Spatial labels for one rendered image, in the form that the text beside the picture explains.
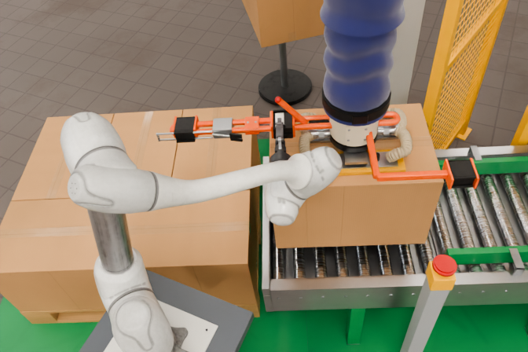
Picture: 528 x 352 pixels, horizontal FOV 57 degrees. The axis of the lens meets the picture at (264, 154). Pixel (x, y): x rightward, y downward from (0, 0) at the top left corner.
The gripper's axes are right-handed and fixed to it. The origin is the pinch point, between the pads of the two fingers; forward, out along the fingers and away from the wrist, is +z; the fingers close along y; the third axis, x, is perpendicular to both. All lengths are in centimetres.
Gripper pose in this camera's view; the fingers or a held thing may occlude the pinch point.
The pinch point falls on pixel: (280, 124)
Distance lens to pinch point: 173.0
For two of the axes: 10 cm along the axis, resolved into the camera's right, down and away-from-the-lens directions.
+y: 0.8, 6.7, 7.4
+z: 0.1, -7.4, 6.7
